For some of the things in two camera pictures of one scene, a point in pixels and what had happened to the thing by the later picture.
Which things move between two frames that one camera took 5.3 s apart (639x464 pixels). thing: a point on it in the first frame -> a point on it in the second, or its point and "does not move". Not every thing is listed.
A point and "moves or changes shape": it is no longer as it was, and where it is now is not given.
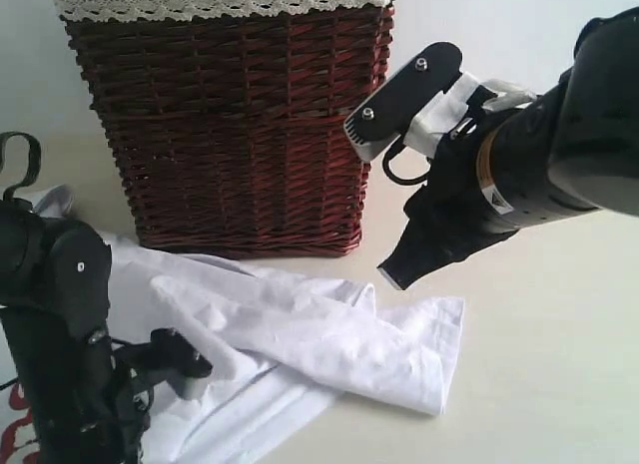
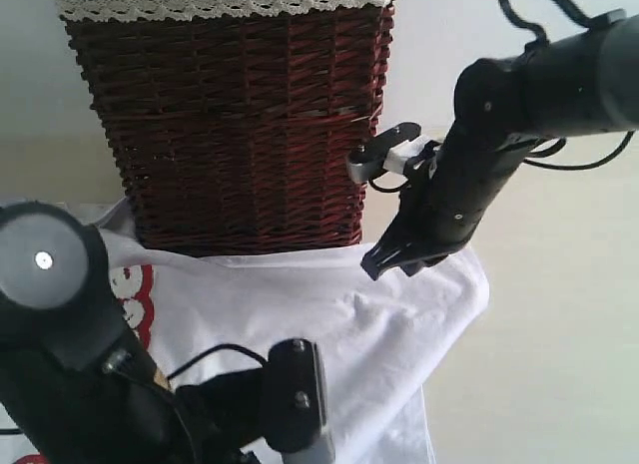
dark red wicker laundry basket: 231,131 does not move
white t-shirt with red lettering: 281,342 moves or changes shape
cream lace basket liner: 121,1 does not move
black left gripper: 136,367 -> 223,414
